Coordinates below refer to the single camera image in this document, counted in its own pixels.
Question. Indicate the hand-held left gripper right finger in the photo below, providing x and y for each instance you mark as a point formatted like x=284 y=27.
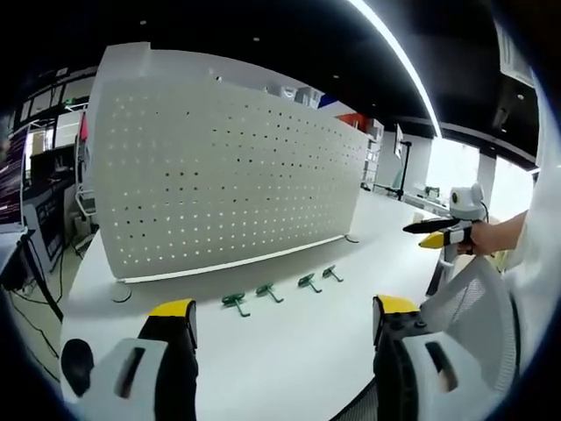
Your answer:
x=421 y=368

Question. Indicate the white perforated mounting plate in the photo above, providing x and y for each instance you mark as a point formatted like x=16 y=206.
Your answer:
x=228 y=184

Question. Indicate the computer monitor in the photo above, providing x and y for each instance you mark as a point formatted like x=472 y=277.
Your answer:
x=11 y=180

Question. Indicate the person's white clothing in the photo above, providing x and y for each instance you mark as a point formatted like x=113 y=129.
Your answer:
x=541 y=219

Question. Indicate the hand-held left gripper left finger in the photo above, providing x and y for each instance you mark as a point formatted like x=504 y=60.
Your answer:
x=131 y=373

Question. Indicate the black desk leg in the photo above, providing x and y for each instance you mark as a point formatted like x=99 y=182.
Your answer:
x=41 y=276

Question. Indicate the white mesh office chair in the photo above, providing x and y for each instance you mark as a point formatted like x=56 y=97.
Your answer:
x=477 y=316

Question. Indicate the person's right hand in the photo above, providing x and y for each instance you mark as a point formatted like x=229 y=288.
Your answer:
x=480 y=239

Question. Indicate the green hook assembly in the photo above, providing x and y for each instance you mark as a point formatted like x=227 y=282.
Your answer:
x=234 y=301
x=308 y=280
x=331 y=272
x=268 y=290

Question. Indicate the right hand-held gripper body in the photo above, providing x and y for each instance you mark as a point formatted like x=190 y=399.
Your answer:
x=465 y=198

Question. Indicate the black rounded knob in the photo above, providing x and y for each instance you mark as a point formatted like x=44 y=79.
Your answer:
x=78 y=364

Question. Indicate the black tripod stand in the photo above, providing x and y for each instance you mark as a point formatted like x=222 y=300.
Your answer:
x=405 y=166

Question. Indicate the ceiling light strip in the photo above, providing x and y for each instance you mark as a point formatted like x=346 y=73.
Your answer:
x=407 y=66

